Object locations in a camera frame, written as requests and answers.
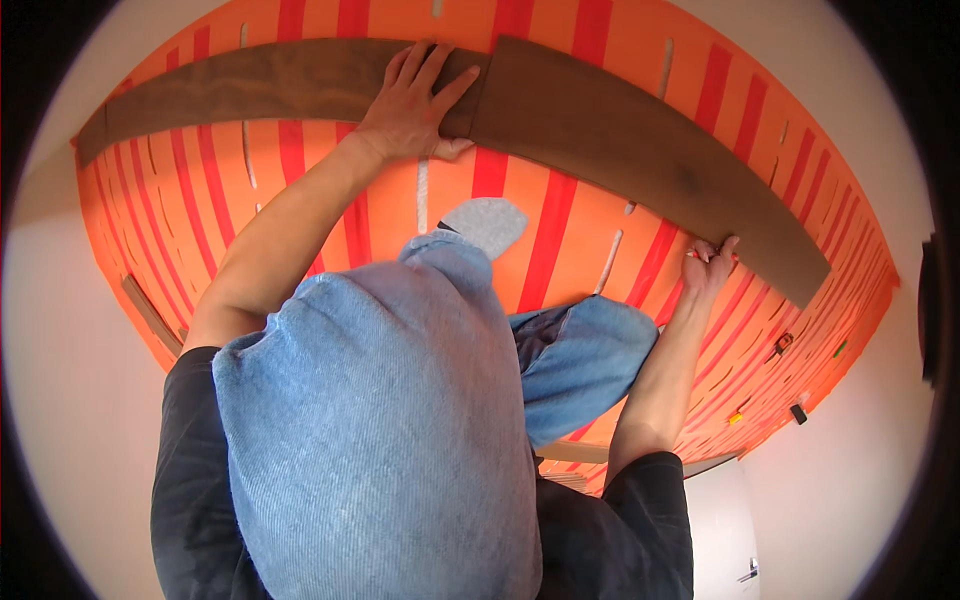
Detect dark brown grained floor plank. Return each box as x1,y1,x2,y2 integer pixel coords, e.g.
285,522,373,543
75,37,493,171

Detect person's left hand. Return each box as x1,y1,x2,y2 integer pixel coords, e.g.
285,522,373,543
352,41,482,163

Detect light brown plank piece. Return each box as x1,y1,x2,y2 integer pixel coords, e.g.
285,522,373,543
120,273,189,359

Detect white door with handle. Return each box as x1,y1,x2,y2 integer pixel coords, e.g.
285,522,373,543
682,457,762,600

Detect person's right hand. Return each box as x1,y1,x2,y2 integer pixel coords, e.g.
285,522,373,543
680,235,741,297

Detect plain brown floor plank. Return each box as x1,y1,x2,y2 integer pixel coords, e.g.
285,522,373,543
468,33,834,311

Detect person's legs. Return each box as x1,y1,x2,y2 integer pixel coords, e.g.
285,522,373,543
212,196,661,600

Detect person's body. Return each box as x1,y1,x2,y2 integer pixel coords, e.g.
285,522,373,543
150,345,696,600

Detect orange underlay with red stripes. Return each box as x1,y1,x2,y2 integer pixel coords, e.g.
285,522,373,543
71,0,901,498

